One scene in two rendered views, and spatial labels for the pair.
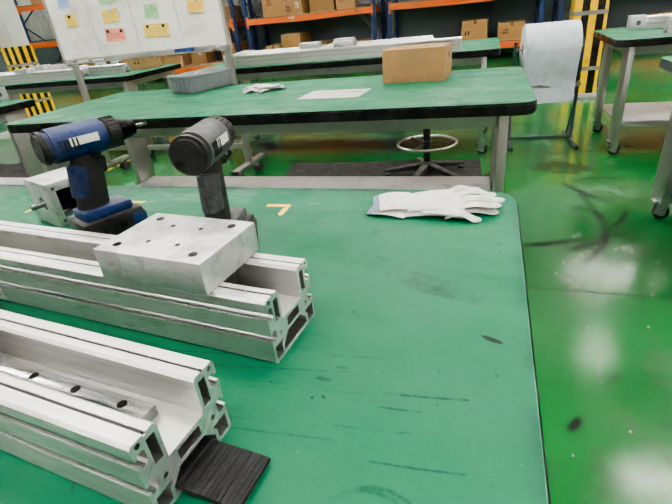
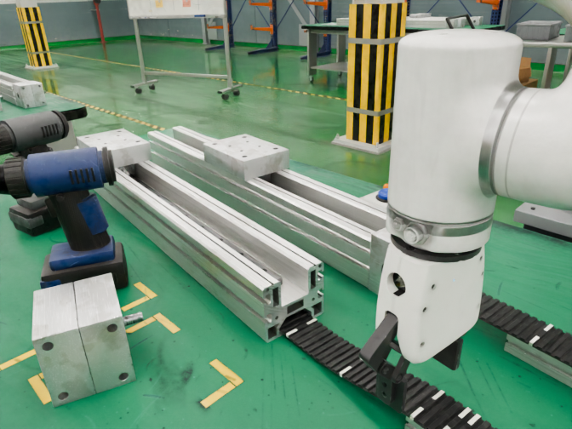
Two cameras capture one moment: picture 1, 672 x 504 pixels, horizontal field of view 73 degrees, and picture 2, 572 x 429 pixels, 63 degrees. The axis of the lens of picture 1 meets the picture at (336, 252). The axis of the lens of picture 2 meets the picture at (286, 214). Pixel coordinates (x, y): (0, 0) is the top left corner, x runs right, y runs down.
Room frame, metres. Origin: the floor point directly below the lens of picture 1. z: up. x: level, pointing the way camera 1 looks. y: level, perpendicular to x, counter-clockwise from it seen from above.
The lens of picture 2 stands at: (1.26, 1.00, 1.19)
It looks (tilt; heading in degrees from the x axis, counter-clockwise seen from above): 25 degrees down; 207
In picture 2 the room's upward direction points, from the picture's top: 2 degrees counter-clockwise
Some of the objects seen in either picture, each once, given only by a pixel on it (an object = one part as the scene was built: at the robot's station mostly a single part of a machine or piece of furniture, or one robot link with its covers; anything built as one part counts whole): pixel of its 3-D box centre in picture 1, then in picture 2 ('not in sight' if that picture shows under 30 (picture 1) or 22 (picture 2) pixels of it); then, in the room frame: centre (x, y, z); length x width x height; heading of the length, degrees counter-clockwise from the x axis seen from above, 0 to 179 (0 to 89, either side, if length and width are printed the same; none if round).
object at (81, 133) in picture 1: (110, 177); (53, 225); (0.86, 0.41, 0.89); 0.20 x 0.08 x 0.22; 135
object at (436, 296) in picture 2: not in sight; (430, 281); (0.89, 0.95, 0.95); 0.10 x 0.07 x 0.11; 154
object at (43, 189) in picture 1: (57, 198); (94, 332); (0.96, 0.59, 0.83); 0.11 x 0.10 x 0.10; 141
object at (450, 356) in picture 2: not in sight; (454, 332); (0.84, 0.98, 0.87); 0.03 x 0.03 x 0.07; 64
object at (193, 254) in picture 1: (182, 258); (114, 153); (0.51, 0.19, 0.87); 0.16 x 0.11 x 0.07; 64
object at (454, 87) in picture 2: not in sight; (454, 123); (0.89, 0.96, 1.10); 0.09 x 0.08 x 0.13; 72
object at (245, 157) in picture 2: not in sight; (245, 161); (0.45, 0.50, 0.87); 0.16 x 0.11 x 0.07; 64
